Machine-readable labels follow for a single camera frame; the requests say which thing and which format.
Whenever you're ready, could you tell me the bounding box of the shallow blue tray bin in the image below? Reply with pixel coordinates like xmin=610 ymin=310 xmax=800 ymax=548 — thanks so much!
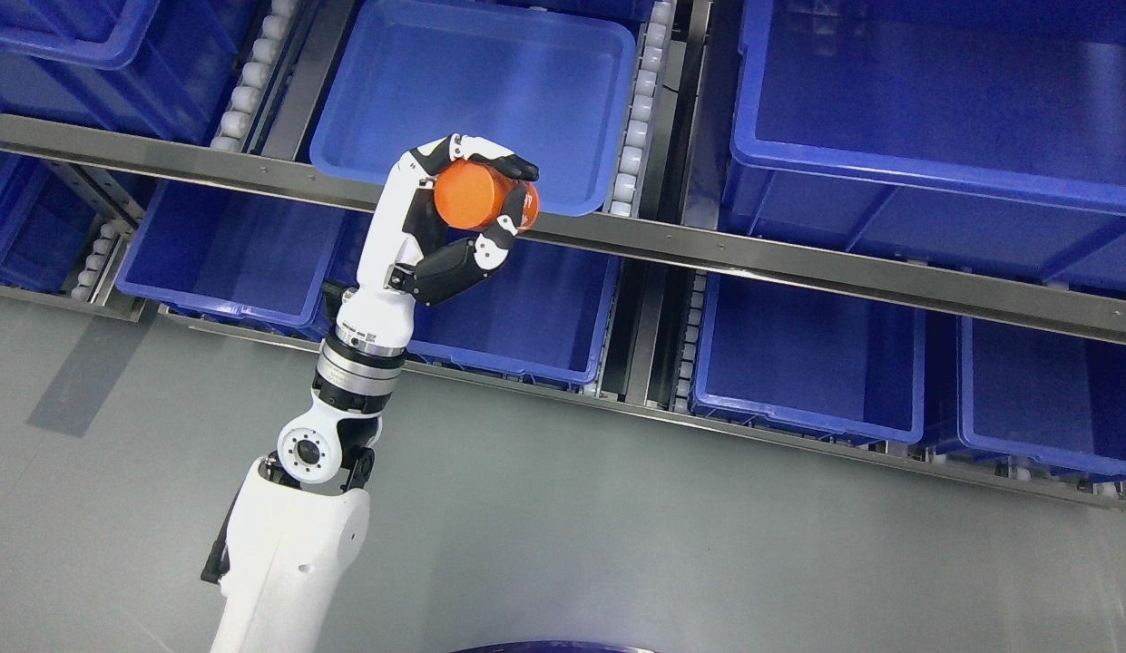
xmin=309 ymin=1 xmax=637 ymax=216

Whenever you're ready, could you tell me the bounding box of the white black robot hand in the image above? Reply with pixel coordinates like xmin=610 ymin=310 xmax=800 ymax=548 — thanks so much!
xmin=327 ymin=133 xmax=539 ymax=358

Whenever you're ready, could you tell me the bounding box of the orange cylindrical capacitor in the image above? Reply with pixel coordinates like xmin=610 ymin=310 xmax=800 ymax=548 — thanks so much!
xmin=434 ymin=161 xmax=539 ymax=231

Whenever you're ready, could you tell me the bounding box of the blue bin far right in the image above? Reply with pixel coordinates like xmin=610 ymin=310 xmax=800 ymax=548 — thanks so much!
xmin=929 ymin=317 xmax=1126 ymax=482

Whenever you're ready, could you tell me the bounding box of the blue bin lower middle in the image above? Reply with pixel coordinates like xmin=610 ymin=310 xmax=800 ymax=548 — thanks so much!
xmin=327 ymin=211 xmax=623 ymax=390

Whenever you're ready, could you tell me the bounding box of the blue bin far left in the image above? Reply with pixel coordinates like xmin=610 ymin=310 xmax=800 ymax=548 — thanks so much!
xmin=0 ymin=151 xmax=95 ymax=294

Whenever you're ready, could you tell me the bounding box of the blue bin lower right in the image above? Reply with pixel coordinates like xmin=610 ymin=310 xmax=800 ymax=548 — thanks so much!
xmin=690 ymin=274 xmax=926 ymax=445

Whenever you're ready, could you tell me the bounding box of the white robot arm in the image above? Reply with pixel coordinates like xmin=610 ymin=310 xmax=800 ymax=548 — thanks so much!
xmin=203 ymin=330 xmax=406 ymax=652

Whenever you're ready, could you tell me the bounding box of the large blue bin upper right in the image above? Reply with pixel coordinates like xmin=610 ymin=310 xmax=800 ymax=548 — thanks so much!
xmin=720 ymin=1 xmax=1126 ymax=294

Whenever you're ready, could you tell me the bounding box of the blue bin upper left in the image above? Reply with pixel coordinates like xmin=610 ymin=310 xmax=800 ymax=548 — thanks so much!
xmin=0 ymin=1 xmax=268 ymax=144

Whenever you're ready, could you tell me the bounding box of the blue bin lower left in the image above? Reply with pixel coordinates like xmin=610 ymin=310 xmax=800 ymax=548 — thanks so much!
xmin=115 ymin=180 xmax=348 ymax=337

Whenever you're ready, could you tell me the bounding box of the steel shelf front rail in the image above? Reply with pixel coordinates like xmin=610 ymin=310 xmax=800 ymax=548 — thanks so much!
xmin=0 ymin=114 xmax=1126 ymax=346

